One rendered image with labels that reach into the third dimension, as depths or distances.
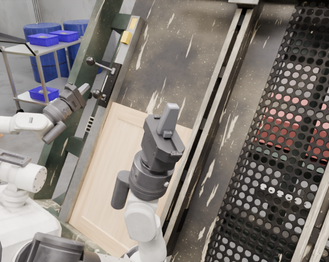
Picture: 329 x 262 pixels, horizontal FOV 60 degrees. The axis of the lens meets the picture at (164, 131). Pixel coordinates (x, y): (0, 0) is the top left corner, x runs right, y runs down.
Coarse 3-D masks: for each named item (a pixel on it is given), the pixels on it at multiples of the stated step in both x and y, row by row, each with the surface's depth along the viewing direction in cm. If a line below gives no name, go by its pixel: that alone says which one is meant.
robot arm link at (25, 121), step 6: (18, 114) 103; (24, 114) 103; (30, 114) 104; (36, 114) 104; (42, 114) 105; (12, 120) 103; (18, 120) 102; (24, 120) 102; (30, 120) 103; (36, 120) 103; (42, 120) 104; (12, 126) 102; (18, 126) 101; (24, 126) 101; (30, 126) 102; (36, 126) 102; (42, 126) 103; (12, 132) 104; (18, 132) 107
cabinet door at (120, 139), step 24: (120, 120) 121; (120, 144) 119; (96, 168) 123; (120, 168) 117; (96, 192) 121; (168, 192) 103; (72, 216) 125; (96, 216) 119; (120, 216) 113; (96, 240) 116; (120, 240) 111
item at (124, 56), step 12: (132, 36) 123; (120, 48) 125; (132, 48) 125; (120, 60) 124; (120, 72) 124; (120, 84) 126; (108, 108) 124; (96, 120) 125; (96, 132) 124; (96, 144) 125; (84, 156) 125; (84, 168) 124; (72, 180) 126; (72, 192) 125; (72, 204) 124; (60, 216) 126
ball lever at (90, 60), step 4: (88, 60) 117; (92, 60) 117; (88, 64) 118; (92, 64) 118; (96, 64) 120; (100, 64) 120; (104, 68) 121; (108, 68) 122; (112, 68) 123; (112, 72) 123
